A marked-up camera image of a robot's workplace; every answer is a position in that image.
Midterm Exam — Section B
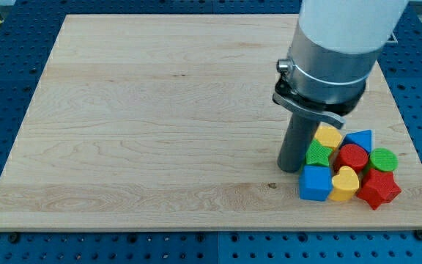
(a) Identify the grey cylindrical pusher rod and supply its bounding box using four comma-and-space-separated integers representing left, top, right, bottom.
277, 114, 319, 173

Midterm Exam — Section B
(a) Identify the yellow hexagon block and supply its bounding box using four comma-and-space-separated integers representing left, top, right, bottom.
314, 125, 343, 150

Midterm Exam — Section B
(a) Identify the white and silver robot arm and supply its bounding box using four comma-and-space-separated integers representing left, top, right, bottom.
273, 0, 408, 130

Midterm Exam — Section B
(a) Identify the blue triangle block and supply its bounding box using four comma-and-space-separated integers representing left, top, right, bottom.
341, 130, 373, 154

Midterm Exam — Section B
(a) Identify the wooden board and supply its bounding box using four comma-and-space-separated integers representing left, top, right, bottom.
0, 15, 422, 232

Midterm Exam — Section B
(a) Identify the red cylinder block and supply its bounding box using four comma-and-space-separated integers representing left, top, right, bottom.
333, 144, 369, 173

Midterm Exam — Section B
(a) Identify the blue cube block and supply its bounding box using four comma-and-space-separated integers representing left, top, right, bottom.
299, 165, 333, 202

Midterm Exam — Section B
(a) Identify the red star block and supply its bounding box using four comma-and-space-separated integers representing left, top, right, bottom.
357, 169, 401, 210

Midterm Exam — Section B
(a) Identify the yellow heart block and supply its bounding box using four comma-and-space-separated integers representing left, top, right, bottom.
328, 166, 360, 202

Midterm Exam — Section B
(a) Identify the green cylinder block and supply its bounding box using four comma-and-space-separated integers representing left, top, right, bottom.
363, 147, 399, 173

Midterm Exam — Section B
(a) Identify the green star block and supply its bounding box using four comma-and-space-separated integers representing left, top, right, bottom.
306, 139, 333, 166

